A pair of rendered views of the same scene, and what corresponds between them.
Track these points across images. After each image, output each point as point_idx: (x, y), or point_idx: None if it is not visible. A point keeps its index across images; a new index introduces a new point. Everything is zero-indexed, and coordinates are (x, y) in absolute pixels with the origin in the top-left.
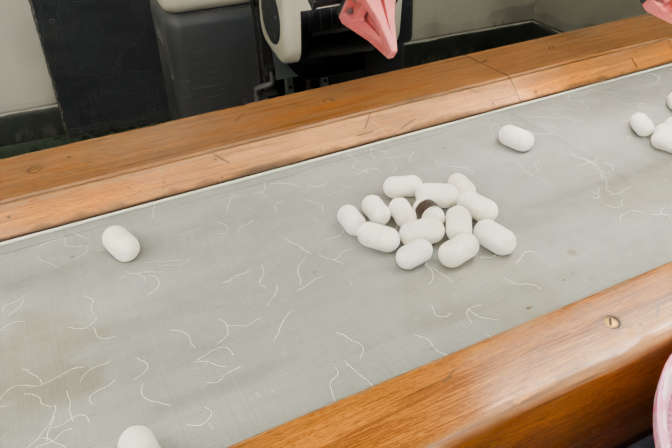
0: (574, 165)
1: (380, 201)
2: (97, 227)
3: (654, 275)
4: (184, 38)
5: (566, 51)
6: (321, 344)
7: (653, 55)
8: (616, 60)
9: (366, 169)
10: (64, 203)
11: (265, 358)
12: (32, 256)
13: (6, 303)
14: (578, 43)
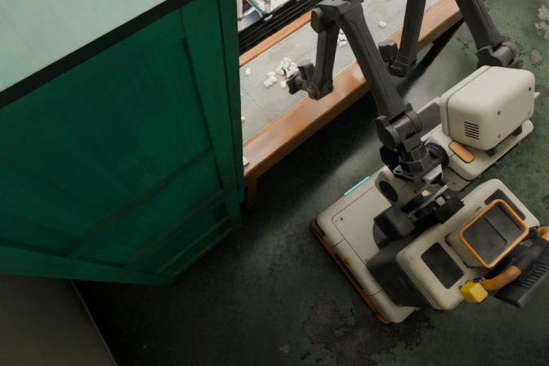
0: (311, 59)
1: (345, 36)
2: (390, 31)
3: (303, 21)
4: (469, 189)
5: (314, 103)
6: None
7: (290, 111)
8: (301, 104)
9: (351, 53)
10: (399, 31)
11: None
12: (395, 24)
13: (390, 15)
14: (311, 109)
